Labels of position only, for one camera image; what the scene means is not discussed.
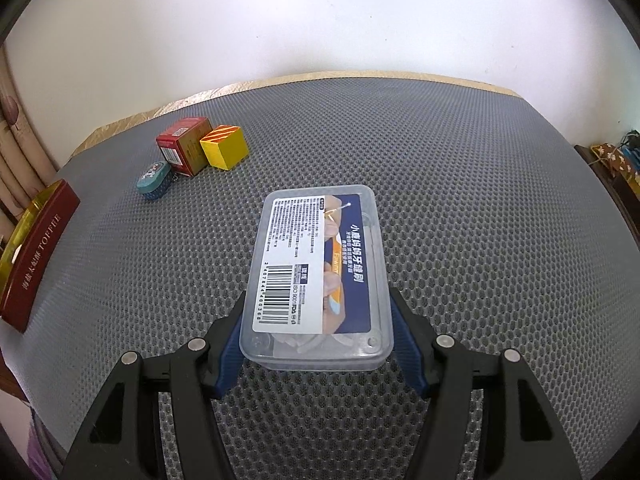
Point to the small teal tin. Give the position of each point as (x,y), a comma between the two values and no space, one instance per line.
(152,180)

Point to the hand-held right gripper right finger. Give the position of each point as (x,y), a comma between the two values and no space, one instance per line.
(407,350)

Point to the red tin box gold inside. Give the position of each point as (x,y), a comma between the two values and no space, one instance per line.
(40,250)

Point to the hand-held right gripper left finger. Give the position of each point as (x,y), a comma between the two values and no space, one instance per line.
(227,355)

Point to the small red printed box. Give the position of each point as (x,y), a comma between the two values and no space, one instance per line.
(182,145)

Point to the grey mesh mat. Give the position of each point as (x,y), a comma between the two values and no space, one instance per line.
(475,210)

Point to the clear plastic box printed label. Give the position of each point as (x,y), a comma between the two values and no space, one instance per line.
(320,260)

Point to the brown floral cloth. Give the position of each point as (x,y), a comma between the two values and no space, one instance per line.
(612,157)

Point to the beige leaf-print curtain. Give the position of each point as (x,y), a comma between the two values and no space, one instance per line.
(15,160)

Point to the purple cloth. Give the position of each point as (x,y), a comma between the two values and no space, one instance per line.
(42,450)

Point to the yellow striped cube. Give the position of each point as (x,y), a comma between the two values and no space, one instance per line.
(225,152)

